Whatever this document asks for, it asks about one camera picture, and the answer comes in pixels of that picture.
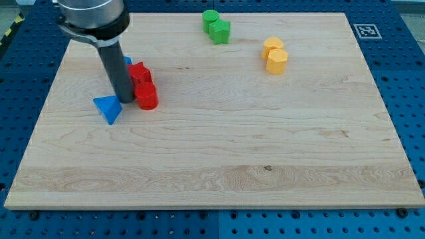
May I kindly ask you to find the yellow heart block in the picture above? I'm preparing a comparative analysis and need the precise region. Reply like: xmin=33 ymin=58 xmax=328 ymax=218
xmin=262 ymin=37 xmax=284 ymax=60

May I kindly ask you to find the red cylinder block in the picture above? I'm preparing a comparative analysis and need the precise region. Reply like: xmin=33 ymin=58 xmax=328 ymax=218
xmin=134 ymin=82 xmax=159 ymax=110

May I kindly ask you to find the green star block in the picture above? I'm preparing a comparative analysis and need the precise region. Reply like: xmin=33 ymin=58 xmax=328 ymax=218
xmin=209 ymin=19 xmax=231 ymax=44

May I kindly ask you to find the blue block behind rod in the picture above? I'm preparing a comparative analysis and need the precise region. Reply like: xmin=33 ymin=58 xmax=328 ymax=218
xmin=124 ymin=56 xmax=132 ymax=65

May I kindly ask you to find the white fiducial marker tag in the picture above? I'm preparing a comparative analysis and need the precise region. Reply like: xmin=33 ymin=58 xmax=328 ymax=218
xmin=353 ymin=23 xmax=382 ymax=39

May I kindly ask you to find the wooden board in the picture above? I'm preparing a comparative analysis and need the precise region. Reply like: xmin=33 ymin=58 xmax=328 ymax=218
xmin=5 ymin=13 xmax=424 ymax=210

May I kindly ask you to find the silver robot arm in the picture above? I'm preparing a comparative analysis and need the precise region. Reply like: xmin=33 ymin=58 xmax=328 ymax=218
xmin=52 ymin=0 xmax=135 ymax=104

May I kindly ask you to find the blue triangle block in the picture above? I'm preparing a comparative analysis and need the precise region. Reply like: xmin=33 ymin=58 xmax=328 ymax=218
xmin=93 ymin=96 xmax=122 ymax=125

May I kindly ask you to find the red star block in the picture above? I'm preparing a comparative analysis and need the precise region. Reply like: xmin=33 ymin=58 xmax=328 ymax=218
xmin=127 ymin=62 xmax=153 ymax=87

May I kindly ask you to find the yellow hexagon block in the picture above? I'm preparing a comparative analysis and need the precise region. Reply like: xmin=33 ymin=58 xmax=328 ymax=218
xmin=266 ymin=48 xmax=288 ymax=74

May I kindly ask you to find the green cylinder block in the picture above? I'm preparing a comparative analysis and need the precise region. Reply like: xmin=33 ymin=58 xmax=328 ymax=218
xmin=202 ymin=9 xmax=219 ymax=34

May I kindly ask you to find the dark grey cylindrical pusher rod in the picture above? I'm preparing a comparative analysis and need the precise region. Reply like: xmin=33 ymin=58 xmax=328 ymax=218
xmin=97 ymin=42 xmax=135 ymax=104

